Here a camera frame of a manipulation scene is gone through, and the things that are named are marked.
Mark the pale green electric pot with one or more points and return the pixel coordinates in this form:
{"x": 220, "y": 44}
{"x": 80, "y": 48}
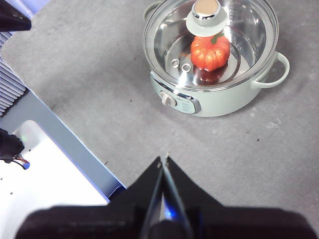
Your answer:
{"x": 224, "y": 104}

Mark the glass lid with green knob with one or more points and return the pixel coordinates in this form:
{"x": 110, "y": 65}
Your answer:
{"x": 207, "y": 22}

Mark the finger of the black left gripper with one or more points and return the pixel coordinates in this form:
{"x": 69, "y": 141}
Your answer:
{"x": 12, "y": 20}

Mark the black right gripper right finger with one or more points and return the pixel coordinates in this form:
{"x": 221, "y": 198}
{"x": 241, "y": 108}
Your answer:
{"x": 184, "y": 191}

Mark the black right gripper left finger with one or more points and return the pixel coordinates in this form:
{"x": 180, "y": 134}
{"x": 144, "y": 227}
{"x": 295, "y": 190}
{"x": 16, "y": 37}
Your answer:
{"x": 139, "y": 191}

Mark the grey ribbed panel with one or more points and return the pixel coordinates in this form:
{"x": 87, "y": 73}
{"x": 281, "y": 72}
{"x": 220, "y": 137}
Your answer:
{"x": 10, "y": 87}

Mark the orange toy pumpkin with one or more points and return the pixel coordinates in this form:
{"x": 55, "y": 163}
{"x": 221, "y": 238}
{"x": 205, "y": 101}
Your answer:
{"x": 209, "y": 54}

